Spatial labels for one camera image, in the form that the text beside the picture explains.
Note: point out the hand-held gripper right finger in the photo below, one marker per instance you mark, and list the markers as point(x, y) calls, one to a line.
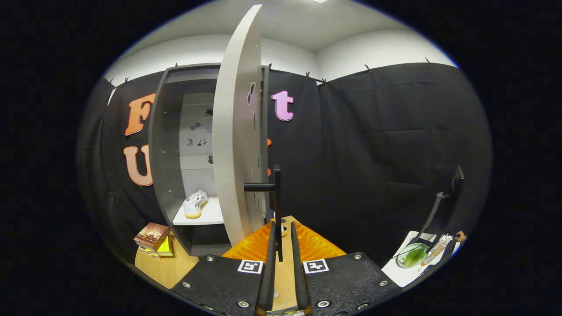
point(298, 272)

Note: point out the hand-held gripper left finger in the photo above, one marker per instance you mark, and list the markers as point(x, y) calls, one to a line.
point(268, 272)

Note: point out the white shoe with yellow sole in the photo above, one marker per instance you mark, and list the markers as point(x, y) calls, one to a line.
point(195, 204)

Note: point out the beige shoe cabinet door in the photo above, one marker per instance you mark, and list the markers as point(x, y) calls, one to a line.
point(232, 131)

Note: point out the dark grey shoe cabinet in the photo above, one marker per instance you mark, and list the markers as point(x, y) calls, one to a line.
point(164, 153)

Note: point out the white side table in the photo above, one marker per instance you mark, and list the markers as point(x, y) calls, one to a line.
point(395, 274)

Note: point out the yellow book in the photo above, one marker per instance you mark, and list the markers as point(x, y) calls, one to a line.
point(164, 249)

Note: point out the green glass bowl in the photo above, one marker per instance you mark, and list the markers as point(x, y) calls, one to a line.
point(412, 256)

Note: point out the brown printed book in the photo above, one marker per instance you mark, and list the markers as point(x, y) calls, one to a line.
point(151, 235)

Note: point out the black monitor stand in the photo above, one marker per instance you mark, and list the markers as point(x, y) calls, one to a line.
point(439, 206)

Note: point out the black backdrop cloth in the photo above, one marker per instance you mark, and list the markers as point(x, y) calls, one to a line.
point(373, 131)

